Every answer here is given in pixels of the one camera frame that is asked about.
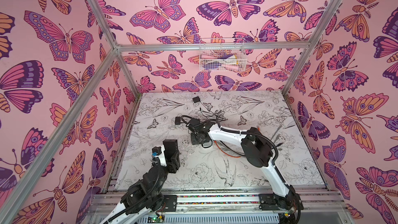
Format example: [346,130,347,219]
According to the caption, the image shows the black network switch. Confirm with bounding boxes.
[163,140,179,160]

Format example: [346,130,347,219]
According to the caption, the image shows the black power adapter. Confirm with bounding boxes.
[174,116,200,131]
[192,96,228,122]

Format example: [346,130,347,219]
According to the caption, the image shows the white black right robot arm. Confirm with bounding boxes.
[181,118,304,224]

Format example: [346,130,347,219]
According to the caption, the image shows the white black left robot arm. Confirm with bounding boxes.
[101,140,180,224]

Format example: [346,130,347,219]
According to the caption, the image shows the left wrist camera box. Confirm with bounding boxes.
[152,145,166,167]

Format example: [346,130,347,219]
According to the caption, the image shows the red ethernet cable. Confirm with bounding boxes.
[214,125,261,159]

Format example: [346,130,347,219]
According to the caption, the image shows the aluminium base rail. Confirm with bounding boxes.
[86,186,352,224]

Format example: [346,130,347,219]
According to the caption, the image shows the white wire basket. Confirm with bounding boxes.
[198,40,247,73]

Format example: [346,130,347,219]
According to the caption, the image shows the aluminium frame post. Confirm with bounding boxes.
[87,0,140,96]

